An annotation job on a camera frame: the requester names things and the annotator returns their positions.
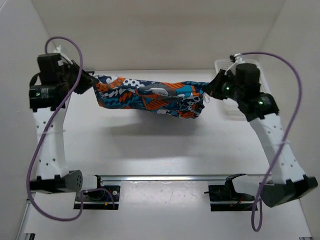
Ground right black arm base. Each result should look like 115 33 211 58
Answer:
204 173 255 212

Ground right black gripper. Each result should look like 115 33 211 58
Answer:
203 69 245 103

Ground small black corner label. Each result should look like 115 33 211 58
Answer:
86 71 95 76

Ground aluminium front rail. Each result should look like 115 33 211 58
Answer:
96 174 273 182

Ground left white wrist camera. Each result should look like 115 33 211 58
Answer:
53 45 73 65

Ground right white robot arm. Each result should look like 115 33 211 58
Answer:
203 63 318 208

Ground colourful patterned shorts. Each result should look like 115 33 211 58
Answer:
93 74 207 119

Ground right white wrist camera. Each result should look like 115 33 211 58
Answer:
224 53 246 76

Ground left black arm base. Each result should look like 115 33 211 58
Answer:
83 175 121 211

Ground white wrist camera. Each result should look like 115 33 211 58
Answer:
53 45 73 65
224 53 246 76

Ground white perforated plastic basket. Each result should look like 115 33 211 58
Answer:
214 57 271 121

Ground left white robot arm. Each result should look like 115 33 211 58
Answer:
28 52 105 200

